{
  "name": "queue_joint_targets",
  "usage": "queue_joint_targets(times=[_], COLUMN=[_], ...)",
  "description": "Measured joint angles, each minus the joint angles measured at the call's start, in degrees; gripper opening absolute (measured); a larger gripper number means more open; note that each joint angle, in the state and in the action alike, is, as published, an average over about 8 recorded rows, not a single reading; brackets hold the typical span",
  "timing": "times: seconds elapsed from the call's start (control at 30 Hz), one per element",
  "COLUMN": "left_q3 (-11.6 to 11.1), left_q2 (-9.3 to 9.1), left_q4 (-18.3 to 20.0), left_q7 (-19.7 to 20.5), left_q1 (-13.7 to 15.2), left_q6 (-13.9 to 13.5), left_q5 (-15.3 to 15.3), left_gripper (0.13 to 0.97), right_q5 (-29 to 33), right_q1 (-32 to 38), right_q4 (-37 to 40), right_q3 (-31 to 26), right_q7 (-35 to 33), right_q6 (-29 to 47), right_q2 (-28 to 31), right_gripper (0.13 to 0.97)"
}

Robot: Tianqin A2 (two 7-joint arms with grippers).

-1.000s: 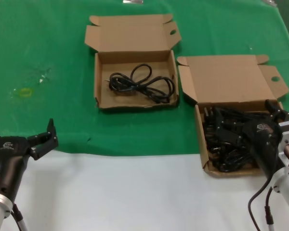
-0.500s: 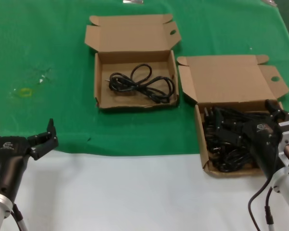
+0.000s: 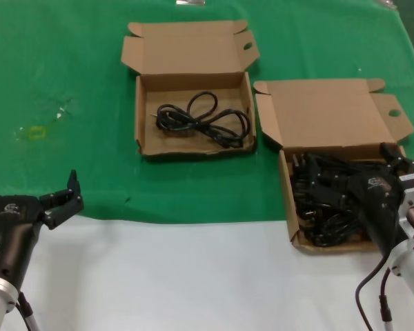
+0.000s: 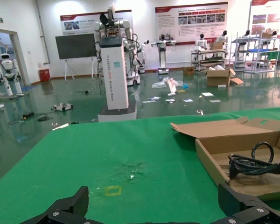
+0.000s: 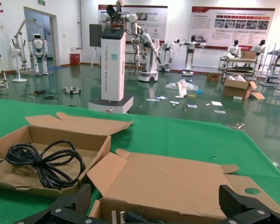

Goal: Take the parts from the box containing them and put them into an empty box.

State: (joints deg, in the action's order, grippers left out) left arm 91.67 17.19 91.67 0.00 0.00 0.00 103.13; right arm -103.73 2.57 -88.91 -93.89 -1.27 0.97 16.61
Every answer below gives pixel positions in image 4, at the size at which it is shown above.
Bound white device with cables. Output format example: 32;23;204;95
51;102;74;112

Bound wall poster with robot photo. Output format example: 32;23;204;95
60;9;133;36

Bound slim white red carton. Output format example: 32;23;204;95
166;77;178;97

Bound dark display screen on stand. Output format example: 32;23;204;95
55;33;98;81

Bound white humanoid robot black visor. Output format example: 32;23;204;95
0;53;24;100

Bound white robot with outstretched arms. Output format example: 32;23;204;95
151;34;177;75

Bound wide red white wall poster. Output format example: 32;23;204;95
154;1;229;45

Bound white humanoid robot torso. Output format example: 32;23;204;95
194;33;209;51
215;30;230;50

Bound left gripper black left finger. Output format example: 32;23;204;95
21;186;90;224

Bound white paper scrap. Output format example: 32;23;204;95
128;171;143;180

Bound red bin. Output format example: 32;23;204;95
38;68;51;83

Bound large open cardboard box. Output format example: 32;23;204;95
206;68;245;87

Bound white metal shelving rack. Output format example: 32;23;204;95
230;32;280;73

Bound white pedestal robot with arms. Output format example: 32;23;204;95
92;2;141;123

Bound clear plastic bag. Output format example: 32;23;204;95
151;77;184;89

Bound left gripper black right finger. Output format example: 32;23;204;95
210;182;280;224

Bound green table cloth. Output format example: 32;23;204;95
0;106;280;224

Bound grey wall pipe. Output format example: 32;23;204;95
35;0;51;65

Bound small white humanoid robot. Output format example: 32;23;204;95
139;39;151;74

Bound black power cable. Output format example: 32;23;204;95
228;141;280;181

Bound cardboard box with torn rim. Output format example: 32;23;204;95
170;117;280;203

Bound grey metal shelving rack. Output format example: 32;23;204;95
191;42;230;72

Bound tall red white wall poster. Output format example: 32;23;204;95
248;0;280;36

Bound small printed cardboard box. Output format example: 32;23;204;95
182;66;195;76

